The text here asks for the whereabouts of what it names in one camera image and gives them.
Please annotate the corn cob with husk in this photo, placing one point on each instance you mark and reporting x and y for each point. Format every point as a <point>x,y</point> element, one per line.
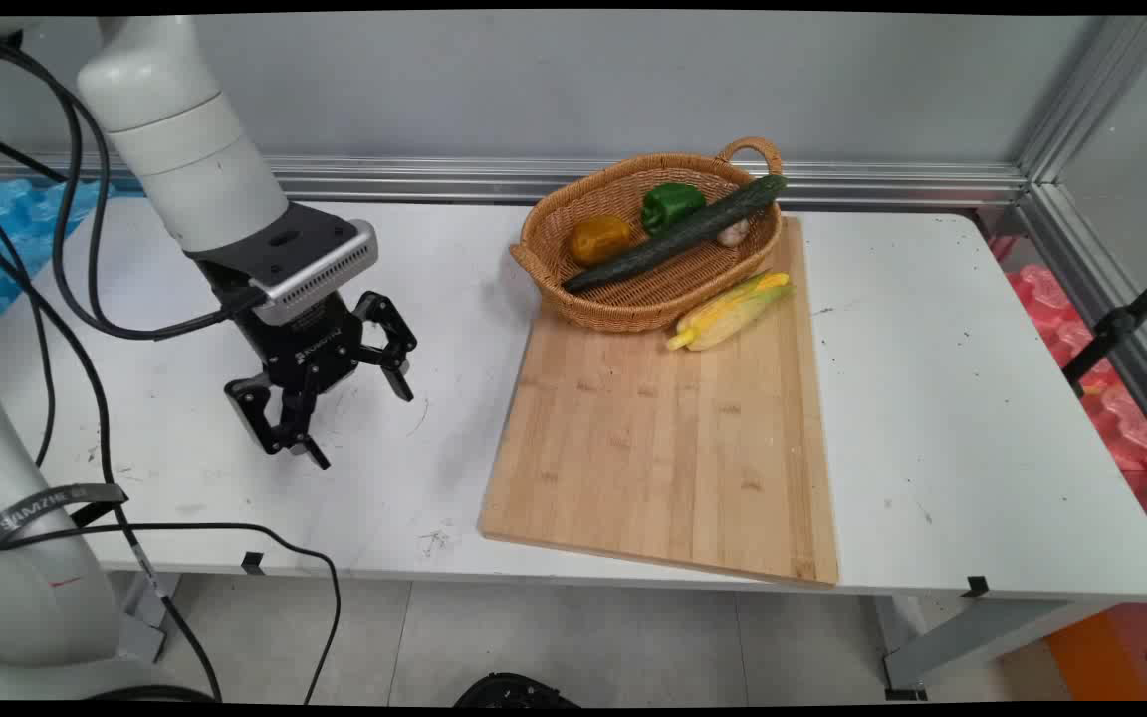
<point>728,314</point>

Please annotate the green bell pepper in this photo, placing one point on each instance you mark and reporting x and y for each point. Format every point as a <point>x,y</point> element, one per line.
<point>671,206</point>

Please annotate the grey table leg bracket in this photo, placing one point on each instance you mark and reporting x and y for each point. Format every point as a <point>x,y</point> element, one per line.
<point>145,617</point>

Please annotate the black tripod stand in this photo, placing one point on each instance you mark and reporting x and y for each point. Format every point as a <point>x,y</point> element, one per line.
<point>1116,324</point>

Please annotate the blue bubble wrap sheet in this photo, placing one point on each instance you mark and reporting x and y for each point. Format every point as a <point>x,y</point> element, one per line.
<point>1,239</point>

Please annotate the white garlic bulb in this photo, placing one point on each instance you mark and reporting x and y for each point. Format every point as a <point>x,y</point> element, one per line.
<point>734,235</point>

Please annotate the bamboo cutting board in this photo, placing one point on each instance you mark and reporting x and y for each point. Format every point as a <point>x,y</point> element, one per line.
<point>653,438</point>

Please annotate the grey table leg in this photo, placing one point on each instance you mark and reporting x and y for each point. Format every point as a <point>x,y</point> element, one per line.
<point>972,637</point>

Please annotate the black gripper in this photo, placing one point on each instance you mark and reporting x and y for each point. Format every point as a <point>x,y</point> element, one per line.
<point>313,349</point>

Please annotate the aluminium frame rail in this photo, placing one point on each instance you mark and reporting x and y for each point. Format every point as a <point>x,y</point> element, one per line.
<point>1101,289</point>
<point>434,179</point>

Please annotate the long dark green cucumber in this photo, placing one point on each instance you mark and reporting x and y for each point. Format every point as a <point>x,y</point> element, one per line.
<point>678,234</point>

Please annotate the black table edge clip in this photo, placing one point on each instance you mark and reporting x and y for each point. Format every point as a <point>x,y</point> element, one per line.
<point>975,587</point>
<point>252,563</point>

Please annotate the woven wicker basket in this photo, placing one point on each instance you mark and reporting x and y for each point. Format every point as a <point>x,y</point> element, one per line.
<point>633,294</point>

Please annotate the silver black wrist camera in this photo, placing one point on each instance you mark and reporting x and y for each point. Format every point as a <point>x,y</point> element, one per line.
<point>320,264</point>

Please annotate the pink bubble wrap sheet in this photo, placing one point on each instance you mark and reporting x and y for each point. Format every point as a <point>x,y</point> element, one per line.
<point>1116,408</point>

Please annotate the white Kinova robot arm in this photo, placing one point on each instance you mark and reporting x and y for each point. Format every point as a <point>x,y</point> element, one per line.
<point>185,169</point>

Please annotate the black round object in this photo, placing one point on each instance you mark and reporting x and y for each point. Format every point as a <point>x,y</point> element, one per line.
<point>514,690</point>

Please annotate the yellow orange bell pepper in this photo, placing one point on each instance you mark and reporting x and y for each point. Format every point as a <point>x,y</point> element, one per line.
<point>598,239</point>

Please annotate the aluminium frame post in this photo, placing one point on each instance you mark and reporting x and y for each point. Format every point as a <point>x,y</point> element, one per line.
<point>1096,95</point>

